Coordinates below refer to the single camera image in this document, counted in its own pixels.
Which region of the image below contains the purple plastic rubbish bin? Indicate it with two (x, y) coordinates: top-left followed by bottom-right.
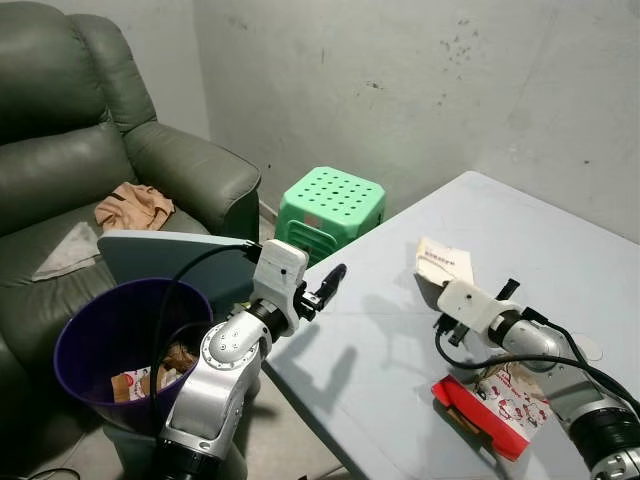
(53, 277), (215, 435)

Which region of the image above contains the tan crumpled cloth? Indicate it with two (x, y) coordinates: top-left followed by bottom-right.
(95, 182), (176, 233)

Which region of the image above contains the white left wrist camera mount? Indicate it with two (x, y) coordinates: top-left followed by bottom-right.
(249, 239), (310, 337)

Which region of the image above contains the round grey table hole cap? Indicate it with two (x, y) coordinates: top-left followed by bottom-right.
(574, 334), (607, 362)

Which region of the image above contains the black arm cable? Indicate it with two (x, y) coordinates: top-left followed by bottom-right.
(434, 305), (640, 411)
(145, 239), (263, 433)

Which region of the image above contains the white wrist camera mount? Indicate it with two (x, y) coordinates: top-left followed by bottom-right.
(249, 239), (310, 337)
(436, 279), (523, 336)

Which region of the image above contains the grey flat cloth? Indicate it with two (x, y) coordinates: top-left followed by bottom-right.
(31, 221), (102, 282)

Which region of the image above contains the white brown paper bag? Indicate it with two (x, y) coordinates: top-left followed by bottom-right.
(414, 237), (477, 312)

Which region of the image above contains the brown crumpled paper trash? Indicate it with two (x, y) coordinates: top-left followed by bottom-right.
(150, 344), (199, 387)

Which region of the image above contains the red white printed snack box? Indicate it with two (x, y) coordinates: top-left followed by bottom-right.
(431, 362), (553, 462)

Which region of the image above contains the red white carton scrap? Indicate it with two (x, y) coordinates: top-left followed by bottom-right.
(110, 367), (153, 404)

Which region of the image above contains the dark green leather armchair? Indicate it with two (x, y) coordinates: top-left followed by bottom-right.
(0, 0), (263, 477)

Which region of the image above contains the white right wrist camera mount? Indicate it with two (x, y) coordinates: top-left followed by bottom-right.
(436, 279), (523, 336)

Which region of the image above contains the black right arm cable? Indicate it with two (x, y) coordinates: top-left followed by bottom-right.
(434, 305), (640, 411)

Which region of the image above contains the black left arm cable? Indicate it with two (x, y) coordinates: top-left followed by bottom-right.
(145, 239), (263, 433)

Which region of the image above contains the grey blue flat board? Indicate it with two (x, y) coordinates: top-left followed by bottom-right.
(97, 229), (259, 306)

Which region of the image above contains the black floor cable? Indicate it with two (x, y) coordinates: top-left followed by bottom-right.
(0, 466), (53, 480)

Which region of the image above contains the green plastic perforated stool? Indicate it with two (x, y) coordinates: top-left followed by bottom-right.
(274, 165), (387, 267)

